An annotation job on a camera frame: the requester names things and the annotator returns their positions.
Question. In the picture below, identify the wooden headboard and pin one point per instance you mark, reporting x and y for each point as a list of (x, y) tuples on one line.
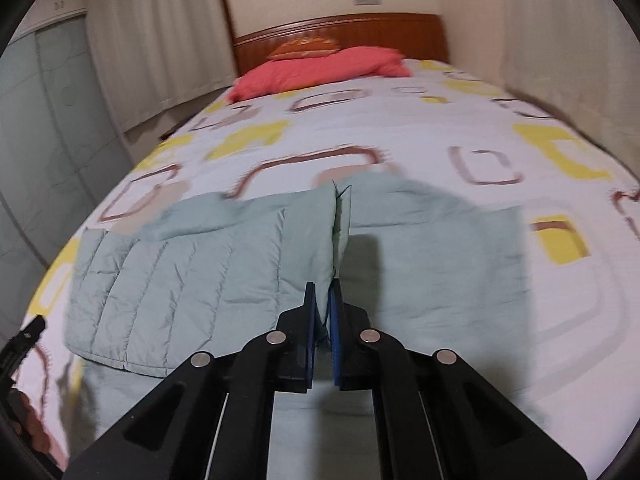
[(400, 30)]

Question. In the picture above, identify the cream curtain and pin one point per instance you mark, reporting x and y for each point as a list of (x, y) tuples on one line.
[(575, 35), (155, 35)]

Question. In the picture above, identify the wall socket panel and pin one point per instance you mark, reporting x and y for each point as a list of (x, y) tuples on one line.
[(367, 0)]

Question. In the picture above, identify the light green puffer jacket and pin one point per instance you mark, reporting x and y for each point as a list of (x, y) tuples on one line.
[(200, 270)]

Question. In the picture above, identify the orange patterned pillow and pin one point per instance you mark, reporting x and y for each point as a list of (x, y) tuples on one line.
[(302, 49)]

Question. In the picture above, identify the patterned bed sheet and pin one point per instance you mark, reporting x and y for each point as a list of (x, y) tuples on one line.
[(410, 135)]

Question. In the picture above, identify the red pillow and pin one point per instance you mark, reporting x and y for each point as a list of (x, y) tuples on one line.
[(310, 72)]

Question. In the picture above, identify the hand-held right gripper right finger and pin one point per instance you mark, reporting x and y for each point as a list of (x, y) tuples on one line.
[(336, 330)]

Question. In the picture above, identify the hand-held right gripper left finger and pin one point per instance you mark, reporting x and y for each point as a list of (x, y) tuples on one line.
[(310, 330)]

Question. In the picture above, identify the glass door wardrobe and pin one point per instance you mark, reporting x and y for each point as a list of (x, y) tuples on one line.
[(55, 125)]

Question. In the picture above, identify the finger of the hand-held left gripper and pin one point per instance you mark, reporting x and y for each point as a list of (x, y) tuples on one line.
[(31, 332)]

